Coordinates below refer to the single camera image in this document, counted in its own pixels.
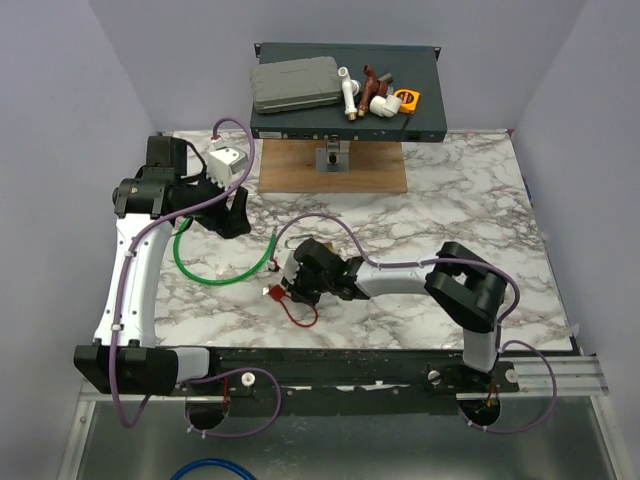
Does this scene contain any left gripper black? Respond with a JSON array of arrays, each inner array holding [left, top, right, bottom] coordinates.
[[177, 166, 251, 238]]

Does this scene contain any red cable seal lock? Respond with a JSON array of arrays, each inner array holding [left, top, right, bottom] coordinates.
[[261, 284, 319, 329]]

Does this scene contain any white pvc elbow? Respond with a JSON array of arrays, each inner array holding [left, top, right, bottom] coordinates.
[[369, 95, 402, 118]]

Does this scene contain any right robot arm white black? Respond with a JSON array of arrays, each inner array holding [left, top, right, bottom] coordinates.
[[281, 239, 512, 392]]

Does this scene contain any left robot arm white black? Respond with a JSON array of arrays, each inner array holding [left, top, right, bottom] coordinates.
[[73, 136, 251, 395]]

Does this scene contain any wooden board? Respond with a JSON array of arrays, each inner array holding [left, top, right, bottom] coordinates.
[[258, 140, 408, 193]]

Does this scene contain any grey metal stand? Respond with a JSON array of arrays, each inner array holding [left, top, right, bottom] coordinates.
[[316, 140, 350, 173]]

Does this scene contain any grey plastic case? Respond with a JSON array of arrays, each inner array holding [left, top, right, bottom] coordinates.
[[250, 56, 343, 114]]

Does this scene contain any white pvc pipe fitting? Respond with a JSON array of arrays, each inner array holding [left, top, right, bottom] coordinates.
[[337, 67, 361, 121]]

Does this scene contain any brown pipe valve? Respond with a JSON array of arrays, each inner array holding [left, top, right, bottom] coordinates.
[[357, 64, 390, 117]]

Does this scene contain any yellow tape measure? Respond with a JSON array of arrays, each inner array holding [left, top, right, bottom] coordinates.
[[394, 89, 421, 115]]

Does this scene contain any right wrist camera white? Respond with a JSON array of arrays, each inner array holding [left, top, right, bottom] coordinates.
[[267, 250, 300, 288]]

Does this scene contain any green cable loop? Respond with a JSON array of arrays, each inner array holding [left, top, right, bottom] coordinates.
[[172, 216, 279, 287]]

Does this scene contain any black mounting rail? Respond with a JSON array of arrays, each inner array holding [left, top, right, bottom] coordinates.
[[182, 347, 519, 417]]

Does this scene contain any blue cable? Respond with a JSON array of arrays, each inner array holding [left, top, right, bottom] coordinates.
[[169, 457, 258, 480]]

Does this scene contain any dark network switch box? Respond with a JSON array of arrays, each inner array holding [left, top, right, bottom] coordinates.
[[249, 41, 448, 144]]

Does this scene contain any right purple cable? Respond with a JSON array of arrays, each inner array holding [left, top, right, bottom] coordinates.
[[269, 212, 559, 435]]

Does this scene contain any aluminium extrusion rail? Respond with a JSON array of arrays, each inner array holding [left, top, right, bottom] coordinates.
[[79, 354, 609, 403]]

